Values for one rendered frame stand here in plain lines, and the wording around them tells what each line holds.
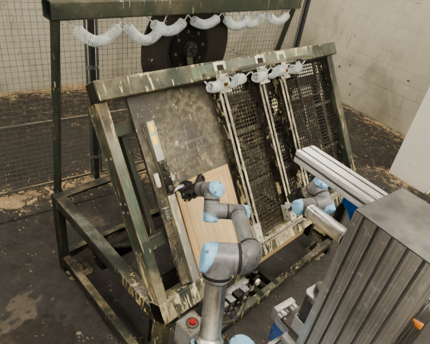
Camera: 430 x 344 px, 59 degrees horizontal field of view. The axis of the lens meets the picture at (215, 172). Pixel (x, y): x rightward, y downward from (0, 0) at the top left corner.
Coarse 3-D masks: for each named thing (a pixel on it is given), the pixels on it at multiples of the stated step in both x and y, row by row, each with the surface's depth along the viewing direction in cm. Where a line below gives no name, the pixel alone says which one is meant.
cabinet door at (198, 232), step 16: (208, 176) 232; (224, 176) 240; (176, 192) 216; (192, 208) 223; (192, 224) 222; (208, 224) 231; (224, 224) 239; (192, 240) 222; (208, 240) 230; (224, 240) 238
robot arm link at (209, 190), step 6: (204, 186) 179; (210, 186) 176; (216, 186) 175; (222, 186) 177; (204, 192) 179; (210, 192) 176; (216, 192) 174; (222, 192) 177; (204, 198) 179; (210, 198) 176; (216, 198) 177
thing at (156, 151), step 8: (144, 128) 206; (152, 144) 205; (152, 152) 207; (160, 152) 208; (160, 176) 209; (168, 200) 211; (176, 200) 213; (176, 208) 213; (176, 216) 213; (176, 224) 212; (176, 232) 215; (184, 232) 216; (184, 240) 216; (184, 248) 215; (184, 256) 216; (192, 256) 219; (184, 264) 219; (192, 264) 219; (192, 272) 218; (192, 280) 218
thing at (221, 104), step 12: (228, 84) 230; (216, 96) 236; (216, 108) 239; (228, 108) 238; (228, 120) 238; (228, 132) 239; (228, 144) 242; (228, 156) 245; (240, 156) 243; (240, 168) 243; (240, 180) 244; (240, 192) 247; (252, 204) 248; (252, 216) 247; (252, 228) 250
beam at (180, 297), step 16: (336, 192) 317; (288, 224) 274; (304, 224) 287; (272, 240) 263; (176, 288) 217; (192, 288) 216; (160, 304) 203; (176, 304) 209; (192, 304) 216; (160, 320) 205
